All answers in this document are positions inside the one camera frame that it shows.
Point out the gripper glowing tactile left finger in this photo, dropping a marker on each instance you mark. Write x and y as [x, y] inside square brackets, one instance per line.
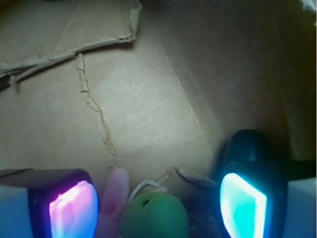
[59, 203]

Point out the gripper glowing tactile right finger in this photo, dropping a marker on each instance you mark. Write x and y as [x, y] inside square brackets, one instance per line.
[273, 199]

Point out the green plush bird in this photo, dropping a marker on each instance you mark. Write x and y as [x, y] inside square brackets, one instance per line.
[155, 215]

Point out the dark teal oval case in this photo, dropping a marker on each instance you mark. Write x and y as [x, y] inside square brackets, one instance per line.
[250, 145]

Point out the pink plush bunny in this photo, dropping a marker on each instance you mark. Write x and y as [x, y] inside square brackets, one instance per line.
[113, 204]

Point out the brown paper bag bin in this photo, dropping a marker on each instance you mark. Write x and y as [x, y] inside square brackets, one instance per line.
[156, 87]

